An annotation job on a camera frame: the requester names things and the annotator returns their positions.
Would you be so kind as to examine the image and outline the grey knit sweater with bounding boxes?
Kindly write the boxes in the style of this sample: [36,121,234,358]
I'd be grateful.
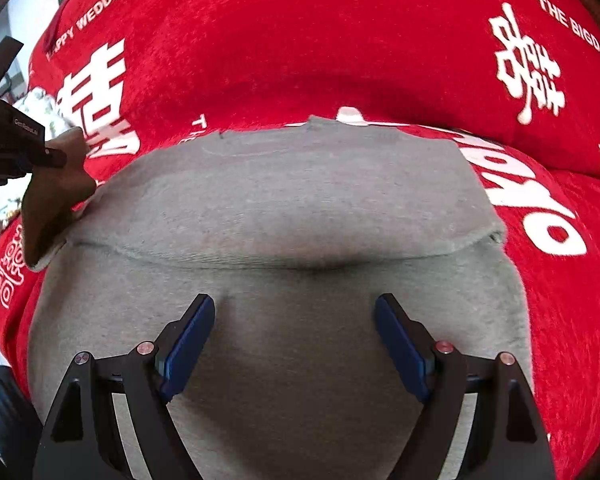
[28,118,531,479]

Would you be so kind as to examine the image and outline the white floral quilt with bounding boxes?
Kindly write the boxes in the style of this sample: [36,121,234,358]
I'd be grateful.
[0,87,73,234]

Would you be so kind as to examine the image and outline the red wedding bedspread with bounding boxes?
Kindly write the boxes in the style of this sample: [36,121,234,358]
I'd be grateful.
[24,0,600,479]

